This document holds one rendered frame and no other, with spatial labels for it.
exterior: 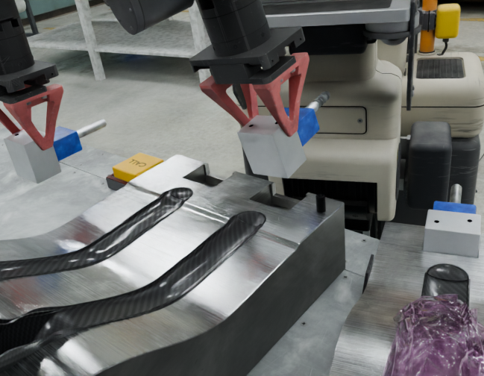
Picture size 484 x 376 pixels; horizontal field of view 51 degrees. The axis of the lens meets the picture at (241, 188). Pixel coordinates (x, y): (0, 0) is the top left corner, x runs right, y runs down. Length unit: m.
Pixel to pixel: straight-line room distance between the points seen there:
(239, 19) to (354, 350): 0.29
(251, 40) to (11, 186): 0.59
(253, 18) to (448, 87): 0.70
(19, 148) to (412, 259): 0.47
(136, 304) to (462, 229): 0.31
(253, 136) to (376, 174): 0.38
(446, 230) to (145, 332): 0.30
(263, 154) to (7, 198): 0.52
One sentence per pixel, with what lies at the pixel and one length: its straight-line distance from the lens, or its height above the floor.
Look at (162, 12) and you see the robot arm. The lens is 0.45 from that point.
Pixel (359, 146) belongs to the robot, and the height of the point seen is 0.80.
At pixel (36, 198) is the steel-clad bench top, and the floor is 0.80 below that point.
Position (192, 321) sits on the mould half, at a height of 0.89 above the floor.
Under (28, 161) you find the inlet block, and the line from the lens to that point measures 0.67.
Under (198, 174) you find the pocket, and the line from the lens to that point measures 0.66.
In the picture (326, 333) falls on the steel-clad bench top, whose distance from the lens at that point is 0.53.
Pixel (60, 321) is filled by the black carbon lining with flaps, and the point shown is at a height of 0.92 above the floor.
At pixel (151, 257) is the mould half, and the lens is 0.52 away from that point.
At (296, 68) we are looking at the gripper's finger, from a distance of 0.50.
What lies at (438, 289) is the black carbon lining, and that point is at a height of 0.85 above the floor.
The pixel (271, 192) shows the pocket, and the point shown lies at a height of 0.88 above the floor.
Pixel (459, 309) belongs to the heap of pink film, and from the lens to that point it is 0.42.
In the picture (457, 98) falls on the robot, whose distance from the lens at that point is 1.13.
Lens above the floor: 1.18
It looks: 29 degrees down
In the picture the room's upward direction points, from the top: 8 degrees counter-clockwise
